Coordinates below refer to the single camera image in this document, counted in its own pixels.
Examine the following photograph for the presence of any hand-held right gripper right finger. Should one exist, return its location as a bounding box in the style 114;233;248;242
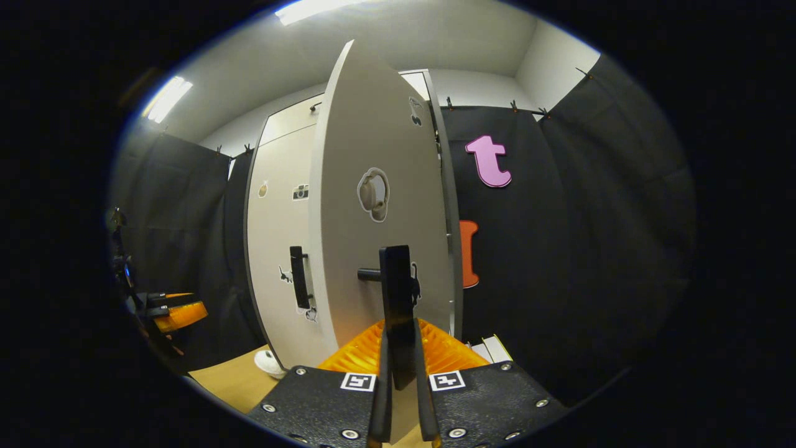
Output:
414;319;568;448

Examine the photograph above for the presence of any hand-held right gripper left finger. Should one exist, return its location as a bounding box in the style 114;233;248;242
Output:
247;319;394;448

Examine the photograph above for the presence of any black door handle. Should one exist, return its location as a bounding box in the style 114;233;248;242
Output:
358;245;419;391
290;246;313;310

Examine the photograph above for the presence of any shoe cabinet door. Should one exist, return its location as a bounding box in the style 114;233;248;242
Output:
309;39;455;368
247;124;336;369

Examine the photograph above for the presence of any grey double-door shoe cabinet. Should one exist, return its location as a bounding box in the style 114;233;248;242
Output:
244;68;464;371

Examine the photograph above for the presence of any cabinet flap panel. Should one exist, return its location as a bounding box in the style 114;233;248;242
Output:
258;70;431;147

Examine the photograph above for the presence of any white round object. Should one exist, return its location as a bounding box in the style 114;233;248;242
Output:
254;350;288;379

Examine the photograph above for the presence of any ceiling light panel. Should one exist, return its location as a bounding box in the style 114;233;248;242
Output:
275;0;368;26
142;76;193;124

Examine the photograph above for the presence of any black backdrop cloth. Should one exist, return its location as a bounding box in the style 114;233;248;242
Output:
109;53;697;405

